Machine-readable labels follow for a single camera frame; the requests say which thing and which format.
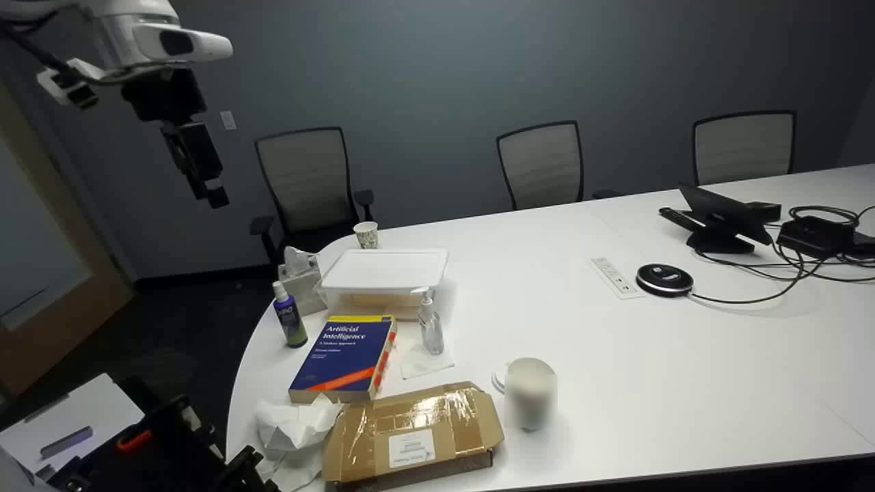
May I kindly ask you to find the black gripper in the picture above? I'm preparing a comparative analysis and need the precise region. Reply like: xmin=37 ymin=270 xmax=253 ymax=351
xmin=119 ymin=69 xmax=233 ymax=210

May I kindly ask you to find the small plain paper cup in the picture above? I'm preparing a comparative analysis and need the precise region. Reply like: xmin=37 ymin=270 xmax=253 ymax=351
xmin=350 ymin=218 xmax=383 ymax=251

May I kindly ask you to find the patterned paper cup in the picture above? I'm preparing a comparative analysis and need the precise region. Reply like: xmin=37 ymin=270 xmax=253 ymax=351
xmin=503 ymin=356 xmax=559 ymax=435

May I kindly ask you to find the grey mesh office chair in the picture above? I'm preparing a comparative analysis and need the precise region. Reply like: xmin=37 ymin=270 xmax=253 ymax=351
xmin=491 ymin=118 xmax=587 ymax=214
xmin=689 ymin=107 xmax=799 ymax=188
xmin=248 ymin=124 xmax=376 ymax=267

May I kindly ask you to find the blue bottle with white cap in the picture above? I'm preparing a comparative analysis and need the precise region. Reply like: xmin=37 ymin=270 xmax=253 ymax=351
xmin=271 ymin=278 xmax=310 ymax=351

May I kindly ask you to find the white plastic storage box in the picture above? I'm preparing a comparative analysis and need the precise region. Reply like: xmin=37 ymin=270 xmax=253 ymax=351
xmin=320 ymin=247 xmax=450 ymax=323

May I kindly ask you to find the blue book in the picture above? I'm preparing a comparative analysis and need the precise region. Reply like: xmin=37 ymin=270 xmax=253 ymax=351
xmin=286 ymin=312 xmax=398 ymax=408

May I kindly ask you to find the crumpled white paper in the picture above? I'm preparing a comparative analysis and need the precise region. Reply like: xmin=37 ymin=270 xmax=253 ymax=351
xmin=252 ymin=392 xmax=341 ymax=472

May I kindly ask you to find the black robot platform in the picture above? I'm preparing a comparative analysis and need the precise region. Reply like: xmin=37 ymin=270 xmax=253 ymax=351
xmin=48 ymin=392 xmax=278 ymax=492

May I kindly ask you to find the grey marker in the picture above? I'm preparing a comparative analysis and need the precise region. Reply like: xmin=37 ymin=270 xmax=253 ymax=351
xmin=37 ymin=423 xmax=96 ymax=461

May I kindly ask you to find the brown cardboard box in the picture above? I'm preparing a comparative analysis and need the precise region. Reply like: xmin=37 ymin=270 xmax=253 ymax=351
xmin=320 ymin=381 xmax=505 ymax=492

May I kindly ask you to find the table outlet strip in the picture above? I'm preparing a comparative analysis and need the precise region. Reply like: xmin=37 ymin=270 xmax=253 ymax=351
xmin=587 ymin=255 xmax=643 ymax=303

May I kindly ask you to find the round black speakerphone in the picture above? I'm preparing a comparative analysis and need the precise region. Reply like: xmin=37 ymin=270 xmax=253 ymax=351
xmin=633 ymin=259 xmax=696 ymax=300

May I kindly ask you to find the black conference display device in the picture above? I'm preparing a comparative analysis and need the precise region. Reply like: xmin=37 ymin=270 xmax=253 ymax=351
xmin=656 ymin=184 xmax=785 ymax=258

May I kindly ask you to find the black adapter box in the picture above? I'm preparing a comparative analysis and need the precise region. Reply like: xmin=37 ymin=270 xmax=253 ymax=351
xmin=774 ymin=217 xmax=859 ymax=259

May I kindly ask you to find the black speakerphone cable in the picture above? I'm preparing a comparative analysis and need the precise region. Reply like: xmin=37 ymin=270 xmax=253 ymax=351
xmin=685 ymin=243 xmax=815 ymax=310

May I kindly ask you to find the black adapter cable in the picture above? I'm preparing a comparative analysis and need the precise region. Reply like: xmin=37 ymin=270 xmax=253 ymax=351
xmin=785 ymin=203 xmax=875 ymax=285

